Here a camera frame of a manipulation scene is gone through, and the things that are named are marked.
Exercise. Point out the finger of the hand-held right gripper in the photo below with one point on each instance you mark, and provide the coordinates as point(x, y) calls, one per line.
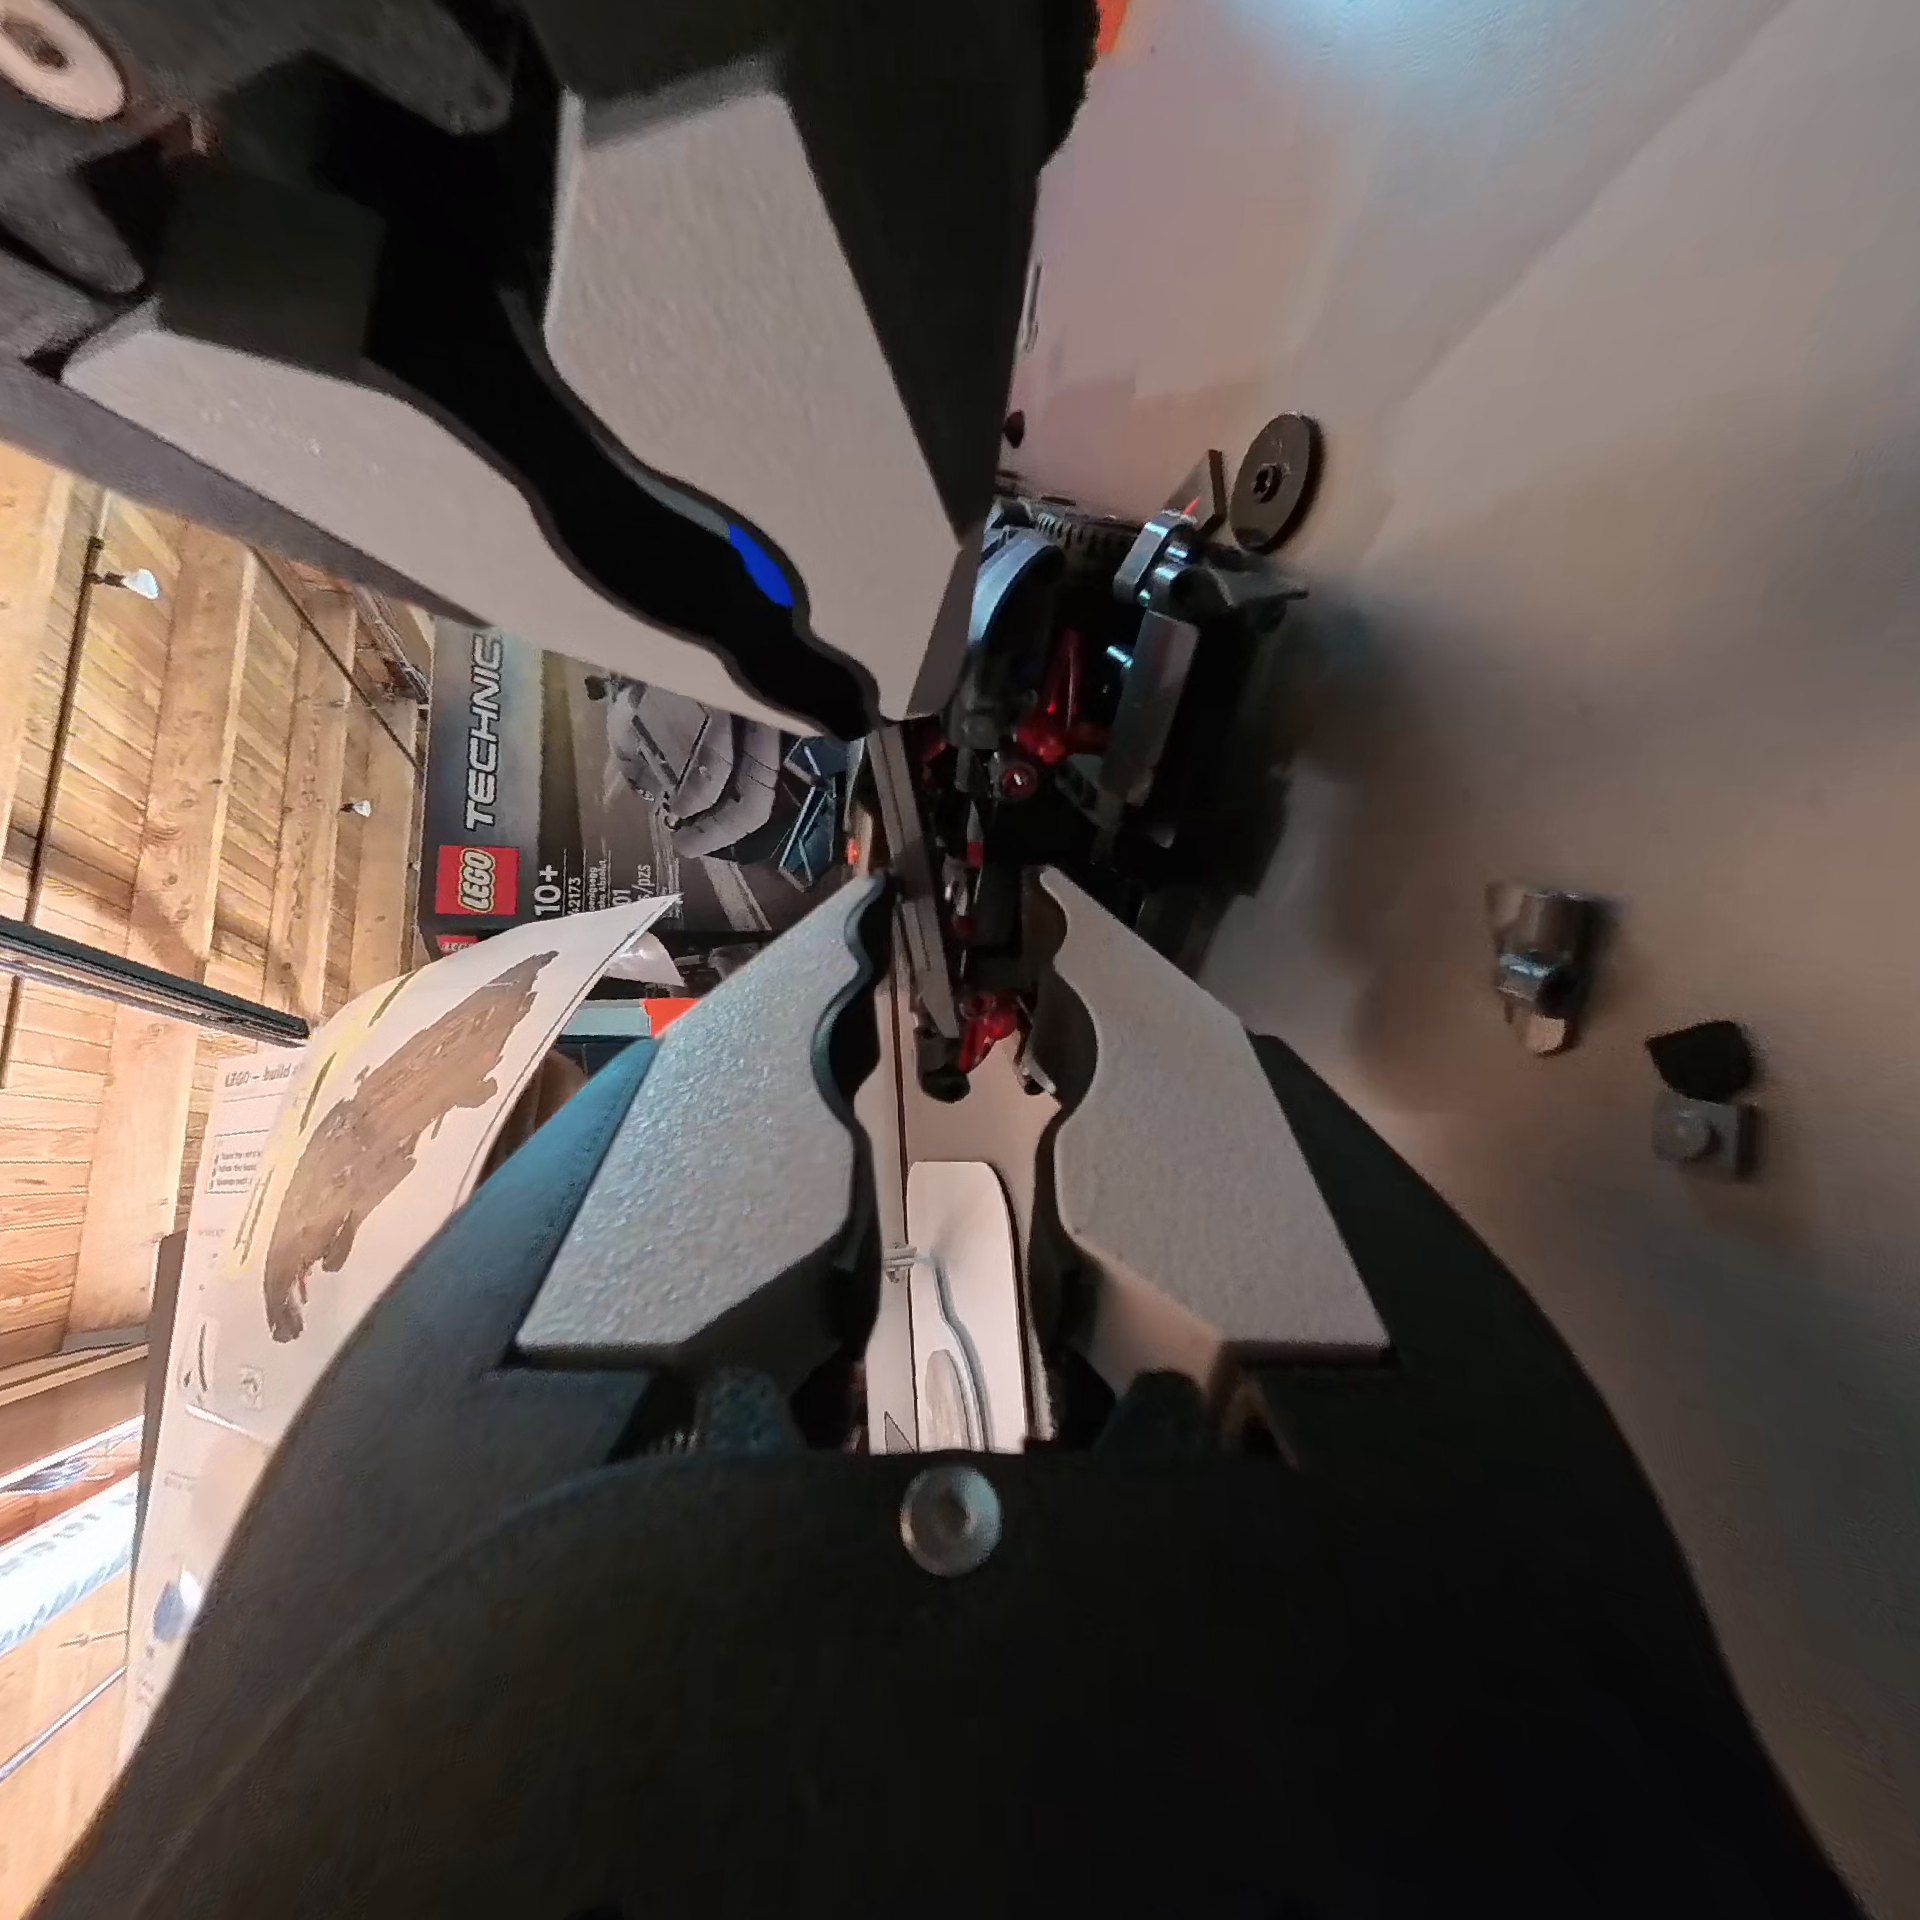
point(720, 376)
point(375, 494)

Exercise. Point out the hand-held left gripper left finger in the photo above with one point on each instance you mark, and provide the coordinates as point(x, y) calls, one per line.
point(704, 1200)

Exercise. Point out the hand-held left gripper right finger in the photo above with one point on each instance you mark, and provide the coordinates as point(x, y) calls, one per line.
point(1213, 1200)

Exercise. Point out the grey lego car model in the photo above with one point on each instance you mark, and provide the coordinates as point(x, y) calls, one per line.
point(1108, 675)

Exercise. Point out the lego instruction booklet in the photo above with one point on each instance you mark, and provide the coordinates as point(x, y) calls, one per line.
point(375, 1125)

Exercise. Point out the dark lego set box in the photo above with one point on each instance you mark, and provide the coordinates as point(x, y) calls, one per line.
point(569, 780)

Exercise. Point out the small grey lego piece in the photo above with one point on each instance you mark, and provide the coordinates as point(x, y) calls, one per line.
point(1545, 960)

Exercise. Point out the small dark grey lego plate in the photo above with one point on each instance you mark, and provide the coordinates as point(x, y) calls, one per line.
point(1703, 1110)

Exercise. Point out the small orange lego piece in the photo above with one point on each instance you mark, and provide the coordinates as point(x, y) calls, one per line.
point(1108, 19)

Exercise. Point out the dark round lego disc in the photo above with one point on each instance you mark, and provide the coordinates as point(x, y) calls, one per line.
point(1276, 480)

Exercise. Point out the orange plastic part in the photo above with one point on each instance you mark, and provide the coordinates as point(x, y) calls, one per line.
point(668, 1014)

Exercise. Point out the white desk stand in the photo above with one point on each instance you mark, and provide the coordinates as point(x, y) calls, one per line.
point(961, 1289)

